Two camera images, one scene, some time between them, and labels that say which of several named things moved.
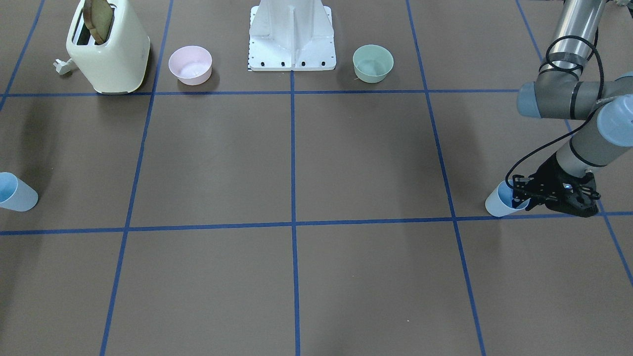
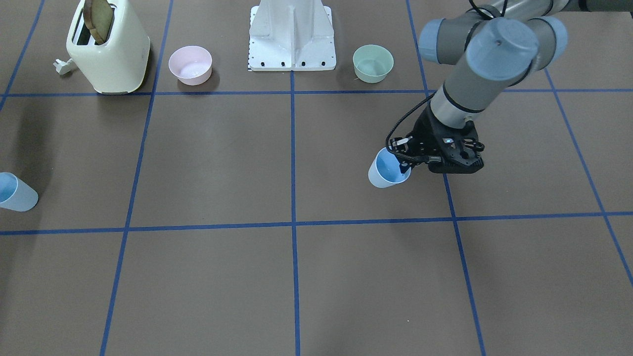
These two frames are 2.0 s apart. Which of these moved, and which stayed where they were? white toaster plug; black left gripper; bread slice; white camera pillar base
Moved: black left gripper
Stayed: white camera pillar base; bread slice; white toaster plug
